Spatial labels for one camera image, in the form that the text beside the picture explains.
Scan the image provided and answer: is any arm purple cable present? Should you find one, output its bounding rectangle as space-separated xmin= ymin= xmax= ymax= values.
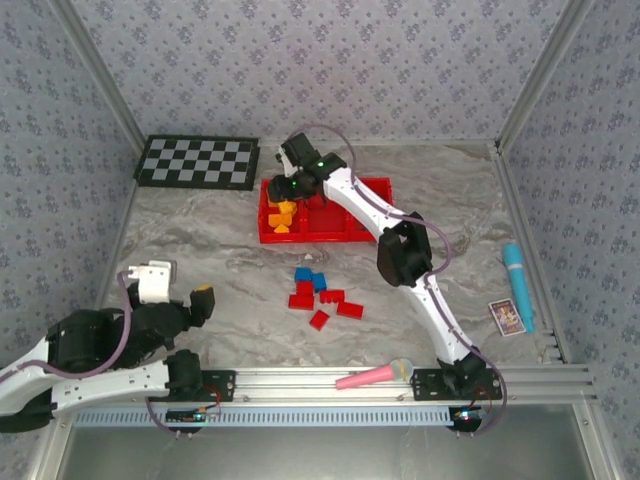
xmin=0 ymin=269 xmax=201 ymax=436
xmin=292 ymin=123 xmax=510 ymax=437

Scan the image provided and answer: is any long aluminium base rail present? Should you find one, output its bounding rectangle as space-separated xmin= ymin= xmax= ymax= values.
xmin=53 ymin=366 xmax=600 ymax=405

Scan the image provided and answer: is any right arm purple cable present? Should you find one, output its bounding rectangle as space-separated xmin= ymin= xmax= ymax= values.
xmin=292 ymin=123 xmax=510 ymax=437

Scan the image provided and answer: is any grey metal shelf panel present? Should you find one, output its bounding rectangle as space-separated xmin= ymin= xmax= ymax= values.
xmin=29 ymin=404 xmax=621 ymax=480

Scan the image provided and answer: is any pink toy microphone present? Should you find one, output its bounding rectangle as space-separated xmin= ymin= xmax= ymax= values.
xmin=335 ymin=358 xmax=415 ymax=391

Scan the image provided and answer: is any aluminium table side rail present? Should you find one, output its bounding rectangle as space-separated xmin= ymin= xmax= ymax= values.
xmin=492 ymin=142 xmax=574 ymax=366
xmin=77 ymin=182 xmax=144 ymax=369

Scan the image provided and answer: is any light blue cable duct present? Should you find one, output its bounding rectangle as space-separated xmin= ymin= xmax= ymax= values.
xmin=73 ymin=410 xmax=451 ymax=427

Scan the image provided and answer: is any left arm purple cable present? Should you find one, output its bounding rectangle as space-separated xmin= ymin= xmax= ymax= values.
xmin=0 ymin=269 xmax=201 ymax=436

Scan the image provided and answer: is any teal toy microphone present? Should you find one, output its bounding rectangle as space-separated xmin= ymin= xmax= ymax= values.
xmin=502 ymin=242 xmax=536 ymax=335

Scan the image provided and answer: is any black grey checkerboard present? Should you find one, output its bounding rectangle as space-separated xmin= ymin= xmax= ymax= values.
xmin=134 ymin=134 xmax=261 ymax=192

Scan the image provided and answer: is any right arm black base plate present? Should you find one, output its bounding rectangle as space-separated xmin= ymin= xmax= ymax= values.
xmin=410 ymin=368 xmax=504 ymax=401

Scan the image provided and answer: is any purple playing card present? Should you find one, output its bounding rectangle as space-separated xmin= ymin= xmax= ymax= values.
xmin=488 ymin=298 xmax=526 ymax=337

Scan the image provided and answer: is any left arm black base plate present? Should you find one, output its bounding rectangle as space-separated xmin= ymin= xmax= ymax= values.
xmin=199 ymin=369 xmax=237 ymax=404

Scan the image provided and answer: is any aluminium corner post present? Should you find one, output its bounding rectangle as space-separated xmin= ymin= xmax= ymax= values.
xmin=47 ymin=0 xmax=151 ymax=149
xmin=494 ymin=0 xmax=601 ymax=151

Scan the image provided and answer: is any red three-compartment tray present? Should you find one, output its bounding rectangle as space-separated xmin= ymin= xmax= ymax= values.
xmin=258 ymin=175 xmax=394 ymax=245

